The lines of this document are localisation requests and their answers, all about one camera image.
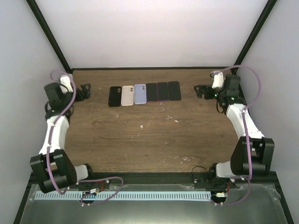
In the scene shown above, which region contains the black phone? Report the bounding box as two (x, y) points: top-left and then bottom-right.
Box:
(168, 81), (181, 101)
(146, 83), (158, 102)

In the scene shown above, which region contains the black phone case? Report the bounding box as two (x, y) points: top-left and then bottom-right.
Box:
(108, 86), (122, 107)

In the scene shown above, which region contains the lilac phone case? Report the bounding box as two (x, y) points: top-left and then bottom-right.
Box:
(134, 84), (147, 105)

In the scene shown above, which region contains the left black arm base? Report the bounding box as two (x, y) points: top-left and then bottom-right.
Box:
(70, 172), (112, 191)

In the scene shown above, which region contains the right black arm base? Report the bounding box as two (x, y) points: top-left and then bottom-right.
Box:
(190, 163), (238, 191)

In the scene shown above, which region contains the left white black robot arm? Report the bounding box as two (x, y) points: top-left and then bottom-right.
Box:
(30, 80), (95, 194)

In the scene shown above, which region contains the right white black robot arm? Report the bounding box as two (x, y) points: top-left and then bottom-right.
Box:
(194, 70), (275, 188)

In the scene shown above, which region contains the light blue slotted strip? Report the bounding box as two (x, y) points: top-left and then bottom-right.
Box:
(34, 191), (211, 201)

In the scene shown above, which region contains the clear plastic sheet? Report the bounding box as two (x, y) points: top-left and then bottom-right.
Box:
(20, 184), (287, 224)

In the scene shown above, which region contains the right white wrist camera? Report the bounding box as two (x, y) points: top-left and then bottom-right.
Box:
(210, 70), (225, 89)

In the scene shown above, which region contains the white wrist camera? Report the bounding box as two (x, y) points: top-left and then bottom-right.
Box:
(59, 75), (73, 94)
(210, 70), (225, 89)

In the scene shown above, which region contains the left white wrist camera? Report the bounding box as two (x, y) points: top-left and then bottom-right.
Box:
(59, 75), (73, 94)

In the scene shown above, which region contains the black front frame rail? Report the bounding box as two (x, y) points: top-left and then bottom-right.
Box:
(30, 171), (278, 187)

